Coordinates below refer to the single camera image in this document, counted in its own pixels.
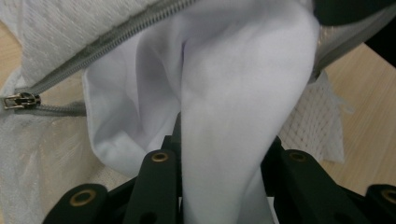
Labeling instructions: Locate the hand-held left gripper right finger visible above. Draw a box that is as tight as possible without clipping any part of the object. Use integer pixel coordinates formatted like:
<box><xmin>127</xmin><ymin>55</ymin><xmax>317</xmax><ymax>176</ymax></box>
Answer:
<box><xmin>261</xmin><ymin>135</ymin><xmax>372</xmax><ymax>224</ymax></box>

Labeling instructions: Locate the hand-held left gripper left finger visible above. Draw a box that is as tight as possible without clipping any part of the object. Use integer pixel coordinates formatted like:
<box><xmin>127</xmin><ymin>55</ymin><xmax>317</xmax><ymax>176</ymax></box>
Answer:
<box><xmin>122</xmin><ymin>148</ymin><xmax>183</xmax><ymax>224</ymax></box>

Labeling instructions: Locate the white garment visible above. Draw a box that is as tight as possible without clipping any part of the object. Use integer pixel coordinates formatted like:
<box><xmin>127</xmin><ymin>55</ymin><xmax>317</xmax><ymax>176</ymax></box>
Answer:
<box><xmin>81</xmin><ymin>0</ymin><xmax>321</xmax><ymax>224</ymax></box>

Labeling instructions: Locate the white mesh laundry bag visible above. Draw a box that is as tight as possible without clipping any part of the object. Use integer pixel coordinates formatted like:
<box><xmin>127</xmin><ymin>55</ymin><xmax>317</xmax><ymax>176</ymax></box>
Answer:
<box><xmin>0</xmin><ymin>0</ymin><xmax>396</xmax><ymax>224</ymax></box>

